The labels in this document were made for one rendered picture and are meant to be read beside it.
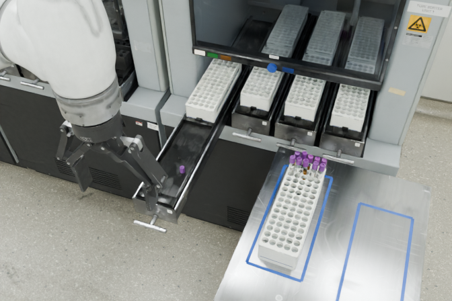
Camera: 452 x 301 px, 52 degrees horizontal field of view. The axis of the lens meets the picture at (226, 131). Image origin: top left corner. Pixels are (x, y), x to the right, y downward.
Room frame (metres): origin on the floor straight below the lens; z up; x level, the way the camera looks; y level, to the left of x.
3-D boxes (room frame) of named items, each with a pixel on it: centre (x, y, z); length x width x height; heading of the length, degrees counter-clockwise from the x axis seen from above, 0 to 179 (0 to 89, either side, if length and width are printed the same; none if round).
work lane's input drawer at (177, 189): (1.07, 0.10, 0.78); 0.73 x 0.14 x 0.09; 160
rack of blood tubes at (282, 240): (0.71, -0.17, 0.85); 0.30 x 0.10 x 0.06; 157
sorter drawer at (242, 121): (1.41, -0.19, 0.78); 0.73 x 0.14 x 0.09; 160
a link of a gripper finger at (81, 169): (0.54, 0.26, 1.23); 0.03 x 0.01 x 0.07; 159
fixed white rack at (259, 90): (1.29, -0.15, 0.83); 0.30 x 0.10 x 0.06; 160
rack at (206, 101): (1.24, 0.03, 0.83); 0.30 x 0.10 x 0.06; 160
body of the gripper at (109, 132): (0.51, 0.20, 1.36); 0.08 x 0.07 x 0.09; 69
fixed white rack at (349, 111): (1.18, -0.43, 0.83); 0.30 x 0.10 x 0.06; 160
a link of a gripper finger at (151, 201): (0.49, 0.13, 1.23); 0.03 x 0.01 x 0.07; 159
